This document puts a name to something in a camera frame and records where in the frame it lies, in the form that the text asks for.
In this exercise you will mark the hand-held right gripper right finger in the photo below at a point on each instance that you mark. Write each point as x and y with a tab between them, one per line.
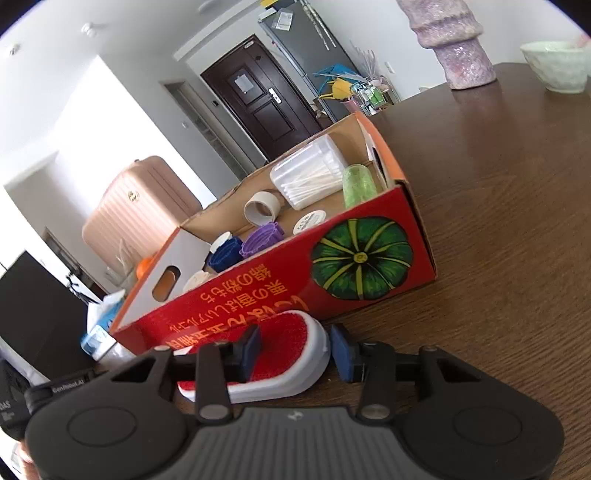
340	348

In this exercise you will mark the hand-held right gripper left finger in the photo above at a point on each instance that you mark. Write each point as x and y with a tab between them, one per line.
252	344

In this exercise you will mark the white brush with red bristles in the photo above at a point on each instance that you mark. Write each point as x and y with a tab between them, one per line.
286	350

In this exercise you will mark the red pumpkin print cardboard box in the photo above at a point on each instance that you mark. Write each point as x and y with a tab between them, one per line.
277	295

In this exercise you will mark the white ribbed cap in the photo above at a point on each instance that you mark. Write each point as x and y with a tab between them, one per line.
198	281
221	242

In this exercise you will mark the blue ribbed cap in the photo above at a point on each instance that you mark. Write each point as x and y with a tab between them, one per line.
226	258

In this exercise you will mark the purple ribbed cap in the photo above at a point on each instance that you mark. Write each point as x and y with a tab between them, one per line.
261	240

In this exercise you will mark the white round labelled disc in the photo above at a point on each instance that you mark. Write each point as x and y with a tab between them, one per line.
309	222

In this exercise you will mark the beige tape roll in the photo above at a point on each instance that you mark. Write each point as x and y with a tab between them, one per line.
261	207

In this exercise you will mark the green spray bottle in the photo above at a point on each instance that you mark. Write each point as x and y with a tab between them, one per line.
358	187

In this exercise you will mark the clear cotton swab container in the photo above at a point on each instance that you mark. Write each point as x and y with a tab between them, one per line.
309	175

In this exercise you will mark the blue tissue pack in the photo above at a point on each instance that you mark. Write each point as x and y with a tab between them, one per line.
101	327

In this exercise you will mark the black paper bag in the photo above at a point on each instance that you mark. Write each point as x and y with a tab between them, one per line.
37	314

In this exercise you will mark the clear glass container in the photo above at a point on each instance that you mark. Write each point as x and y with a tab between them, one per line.
121	267

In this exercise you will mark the pink suitcase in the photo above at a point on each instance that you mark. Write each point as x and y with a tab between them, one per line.
138	212

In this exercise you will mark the white interior doorway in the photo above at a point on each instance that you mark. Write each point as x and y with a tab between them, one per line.
207	129

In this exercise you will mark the dark brown entrance door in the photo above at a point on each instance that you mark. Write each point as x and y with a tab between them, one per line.
263	101

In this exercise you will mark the rack with colourful things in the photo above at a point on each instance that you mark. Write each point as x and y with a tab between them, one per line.
360	90

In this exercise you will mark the grey refrigerator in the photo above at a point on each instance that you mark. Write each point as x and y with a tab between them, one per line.
314	50

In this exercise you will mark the purple glitter vase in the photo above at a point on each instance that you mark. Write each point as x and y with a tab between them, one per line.
455	46

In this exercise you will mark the yellow box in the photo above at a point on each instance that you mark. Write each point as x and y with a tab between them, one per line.
277	2

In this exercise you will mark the white ceiling smoke detector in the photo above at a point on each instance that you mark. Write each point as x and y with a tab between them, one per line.
14	49

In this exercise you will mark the pale green bowl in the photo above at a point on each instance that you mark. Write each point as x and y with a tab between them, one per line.
558	69

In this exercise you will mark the white ceiling sprinkler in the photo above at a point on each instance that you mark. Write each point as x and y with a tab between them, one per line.
90	28

